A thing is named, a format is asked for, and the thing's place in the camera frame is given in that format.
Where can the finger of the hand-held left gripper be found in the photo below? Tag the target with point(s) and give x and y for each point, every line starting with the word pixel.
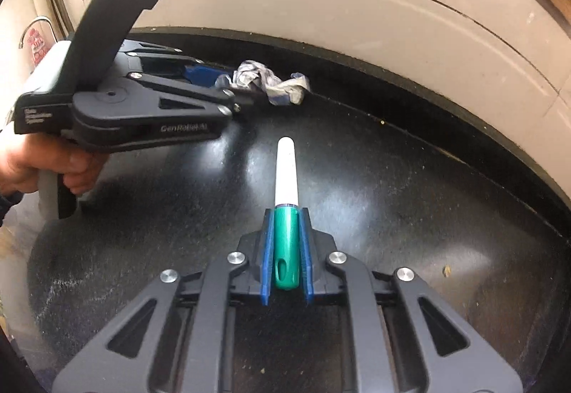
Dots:
pixel 236 103
pixel 203 75

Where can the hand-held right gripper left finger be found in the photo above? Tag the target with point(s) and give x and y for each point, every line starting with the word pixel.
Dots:
pixel 266 268

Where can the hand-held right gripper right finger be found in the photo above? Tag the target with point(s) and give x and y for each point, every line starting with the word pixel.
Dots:
pixel 308 259

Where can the white marker with green cap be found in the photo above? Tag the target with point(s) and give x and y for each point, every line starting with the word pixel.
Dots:
pixel 285 241

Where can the clear plastic wrapper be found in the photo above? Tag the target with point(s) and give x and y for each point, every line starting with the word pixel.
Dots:
pixel 250 76

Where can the person's left hand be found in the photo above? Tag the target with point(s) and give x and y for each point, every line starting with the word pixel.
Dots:
pixel 35 156

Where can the red label container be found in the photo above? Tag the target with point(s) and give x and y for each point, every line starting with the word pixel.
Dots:
pixel 40 47

